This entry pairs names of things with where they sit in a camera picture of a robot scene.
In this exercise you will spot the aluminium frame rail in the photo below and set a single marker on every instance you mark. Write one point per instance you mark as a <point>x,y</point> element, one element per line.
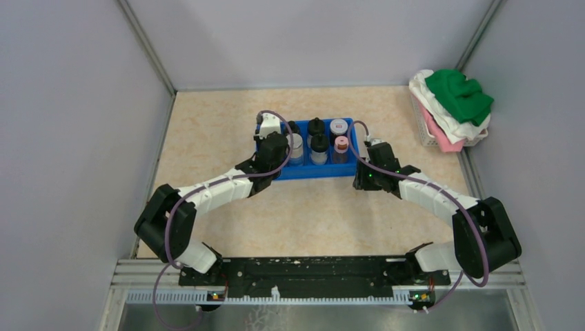
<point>148,281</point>

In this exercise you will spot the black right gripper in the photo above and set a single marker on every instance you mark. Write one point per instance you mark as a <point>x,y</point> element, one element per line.
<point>361,183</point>

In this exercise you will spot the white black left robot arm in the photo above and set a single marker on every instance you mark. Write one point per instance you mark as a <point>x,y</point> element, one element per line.
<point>168,219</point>

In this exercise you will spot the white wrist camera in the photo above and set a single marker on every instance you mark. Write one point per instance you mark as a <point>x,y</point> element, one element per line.
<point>267,124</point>
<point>372,141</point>

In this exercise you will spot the white laundry basket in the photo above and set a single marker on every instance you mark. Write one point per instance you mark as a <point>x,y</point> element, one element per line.
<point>426,138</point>

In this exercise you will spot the black pourer cap grain jar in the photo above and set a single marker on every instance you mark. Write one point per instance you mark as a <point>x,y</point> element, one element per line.
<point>316,126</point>

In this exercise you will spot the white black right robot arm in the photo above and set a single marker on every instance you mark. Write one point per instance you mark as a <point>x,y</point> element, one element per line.
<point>483,236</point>

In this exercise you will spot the white lid brown jar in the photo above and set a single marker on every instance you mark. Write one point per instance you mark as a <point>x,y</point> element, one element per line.
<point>338,128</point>

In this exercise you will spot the white cloth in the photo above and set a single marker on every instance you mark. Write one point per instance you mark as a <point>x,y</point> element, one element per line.
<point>452,131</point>

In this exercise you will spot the silver cap white bead jar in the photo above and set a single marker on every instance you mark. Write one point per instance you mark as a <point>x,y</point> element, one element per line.
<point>297,156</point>

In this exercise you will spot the pink cloth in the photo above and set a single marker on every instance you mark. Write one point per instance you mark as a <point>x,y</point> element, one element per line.
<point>441,139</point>

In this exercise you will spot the blue plastic divided bin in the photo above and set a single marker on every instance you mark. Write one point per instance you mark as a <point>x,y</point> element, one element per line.
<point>320,171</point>

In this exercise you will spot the green cloth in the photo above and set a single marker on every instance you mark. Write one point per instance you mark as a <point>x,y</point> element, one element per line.
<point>463,98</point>

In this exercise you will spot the pink cap bottle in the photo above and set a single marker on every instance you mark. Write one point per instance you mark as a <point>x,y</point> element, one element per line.
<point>340,150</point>

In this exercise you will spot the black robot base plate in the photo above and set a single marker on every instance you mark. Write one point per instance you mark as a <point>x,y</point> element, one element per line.
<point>378,269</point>

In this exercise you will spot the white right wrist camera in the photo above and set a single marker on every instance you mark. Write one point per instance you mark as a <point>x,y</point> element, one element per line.
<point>372,141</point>

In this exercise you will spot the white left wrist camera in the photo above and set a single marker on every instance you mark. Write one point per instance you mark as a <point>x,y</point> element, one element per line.
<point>267,124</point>

